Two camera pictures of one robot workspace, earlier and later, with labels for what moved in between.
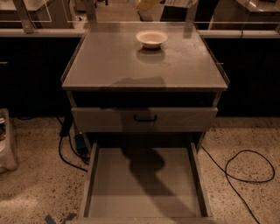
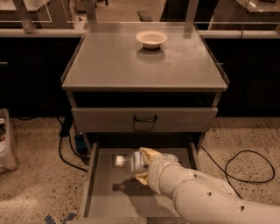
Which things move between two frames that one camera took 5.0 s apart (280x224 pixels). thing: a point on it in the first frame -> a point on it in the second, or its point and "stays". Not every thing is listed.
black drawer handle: x=145 y=120 stays
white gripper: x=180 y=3 -> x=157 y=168
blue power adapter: x=80 y=143 stays
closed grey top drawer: x=144 y=119 stays
